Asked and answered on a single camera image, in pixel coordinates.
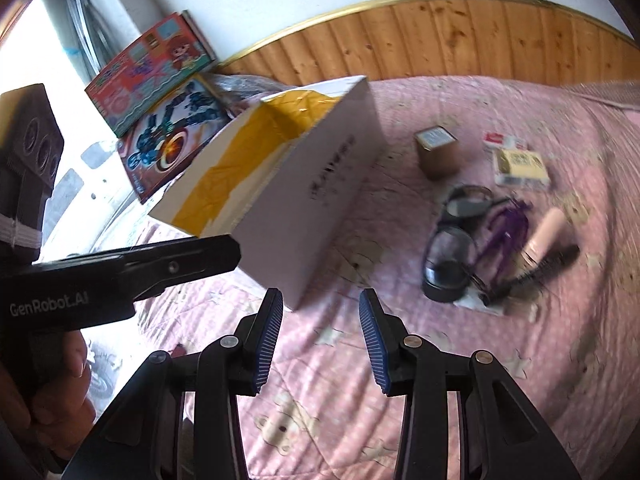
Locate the black tape roll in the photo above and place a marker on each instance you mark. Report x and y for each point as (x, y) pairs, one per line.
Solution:
(442, 290)

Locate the wooden headboard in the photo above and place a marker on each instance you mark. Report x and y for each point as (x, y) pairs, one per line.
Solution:
(450, 35)

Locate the dark safety goggles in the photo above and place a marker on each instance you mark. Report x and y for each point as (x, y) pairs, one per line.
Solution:
(462, 206)

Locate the person's left hand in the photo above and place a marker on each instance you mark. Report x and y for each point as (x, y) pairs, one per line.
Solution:
(60, 410)

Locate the purple plastic hair clip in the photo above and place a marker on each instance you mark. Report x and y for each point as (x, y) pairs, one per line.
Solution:
(500, 230)

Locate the grey plastic bag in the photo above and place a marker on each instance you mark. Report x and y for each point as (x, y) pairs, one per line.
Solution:
(240, 85)

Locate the teal and red toy box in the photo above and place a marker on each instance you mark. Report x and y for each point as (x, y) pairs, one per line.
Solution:
(145, 70)

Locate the white cardboard box yellow tape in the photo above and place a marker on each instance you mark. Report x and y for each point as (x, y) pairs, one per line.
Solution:
(310, 200)

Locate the red and white pack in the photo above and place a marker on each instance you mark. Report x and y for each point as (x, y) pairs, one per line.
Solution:
(495, 139)

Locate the yellow tissue pack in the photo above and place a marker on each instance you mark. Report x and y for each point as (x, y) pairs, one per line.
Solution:
(520, 167)

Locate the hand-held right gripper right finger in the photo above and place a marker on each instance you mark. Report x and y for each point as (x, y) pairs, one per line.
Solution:
(370, 345)

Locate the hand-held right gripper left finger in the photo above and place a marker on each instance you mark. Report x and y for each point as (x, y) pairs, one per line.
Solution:
(267, 340)

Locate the brown wooden door frame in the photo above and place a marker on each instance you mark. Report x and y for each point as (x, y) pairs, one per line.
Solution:
(17, 7)

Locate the blue robot toy box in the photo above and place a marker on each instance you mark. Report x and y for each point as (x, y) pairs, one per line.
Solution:
(165, 145)

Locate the black hair brush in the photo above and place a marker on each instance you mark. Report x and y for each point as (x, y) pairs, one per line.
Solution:
(545, 267)

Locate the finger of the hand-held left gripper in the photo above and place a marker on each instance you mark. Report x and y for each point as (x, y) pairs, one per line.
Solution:
(200, 255)

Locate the white vehicle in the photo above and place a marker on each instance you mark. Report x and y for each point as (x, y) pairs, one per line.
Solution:
(100, 200)

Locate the pink bottle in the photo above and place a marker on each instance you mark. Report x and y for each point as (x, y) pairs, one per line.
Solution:
(547, 230)

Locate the grey window frame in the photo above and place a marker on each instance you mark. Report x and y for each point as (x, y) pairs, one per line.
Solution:
(92, 25)

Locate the small brown box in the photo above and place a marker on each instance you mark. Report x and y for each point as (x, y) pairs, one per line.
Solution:
(440, 157)

